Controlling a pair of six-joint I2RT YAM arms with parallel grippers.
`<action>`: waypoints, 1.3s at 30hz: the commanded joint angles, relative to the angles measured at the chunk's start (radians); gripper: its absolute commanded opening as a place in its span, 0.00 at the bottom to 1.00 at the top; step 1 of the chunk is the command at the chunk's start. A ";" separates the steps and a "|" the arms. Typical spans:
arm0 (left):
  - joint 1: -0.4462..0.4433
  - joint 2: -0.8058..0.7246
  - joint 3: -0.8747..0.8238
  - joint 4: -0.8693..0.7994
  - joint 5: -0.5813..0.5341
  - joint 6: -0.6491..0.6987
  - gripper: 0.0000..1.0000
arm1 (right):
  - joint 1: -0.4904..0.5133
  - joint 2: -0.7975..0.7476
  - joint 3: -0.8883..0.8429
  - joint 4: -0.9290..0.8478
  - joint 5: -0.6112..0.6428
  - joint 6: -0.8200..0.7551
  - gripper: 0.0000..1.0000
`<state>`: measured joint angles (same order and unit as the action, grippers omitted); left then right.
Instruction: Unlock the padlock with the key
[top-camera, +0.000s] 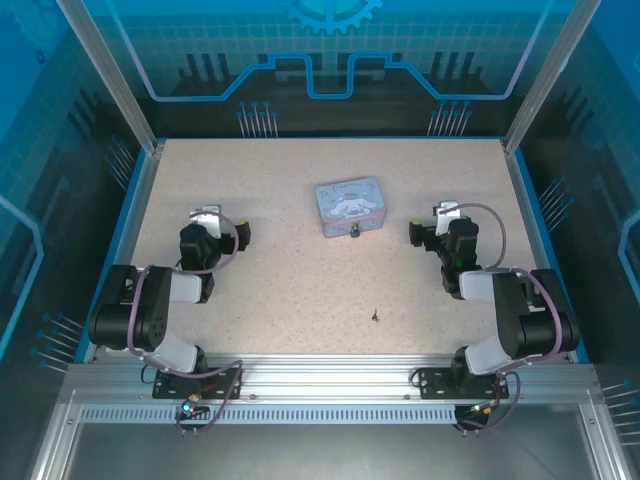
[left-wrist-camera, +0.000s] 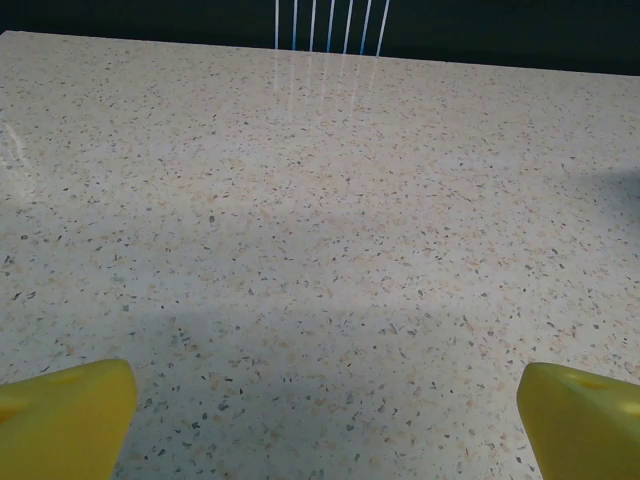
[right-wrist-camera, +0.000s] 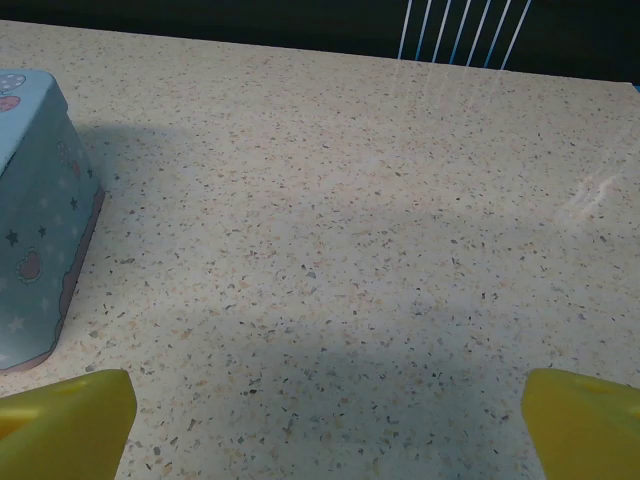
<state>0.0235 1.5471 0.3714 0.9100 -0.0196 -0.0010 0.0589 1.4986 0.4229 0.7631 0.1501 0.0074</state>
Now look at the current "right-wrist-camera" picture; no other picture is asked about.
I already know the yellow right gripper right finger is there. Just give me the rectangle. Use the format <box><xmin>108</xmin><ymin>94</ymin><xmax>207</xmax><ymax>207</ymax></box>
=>
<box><xmin>521</xmin><ymin>368</ymin><xmax>640</xmax><ymax>480</ymax></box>

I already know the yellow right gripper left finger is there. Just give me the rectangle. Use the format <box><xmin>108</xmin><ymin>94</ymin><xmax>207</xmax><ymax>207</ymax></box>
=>
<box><xmin>0</xmin><ymin>368</ymin><xmax>139</xmax><ymax>480</ymax></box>

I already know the blue cartoon print tin box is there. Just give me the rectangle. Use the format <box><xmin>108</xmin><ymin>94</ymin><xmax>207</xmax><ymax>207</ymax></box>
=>
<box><xmin>0</xmin><ymin>69</ymin><xmax>106</xmax><ymax>374</ymax></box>

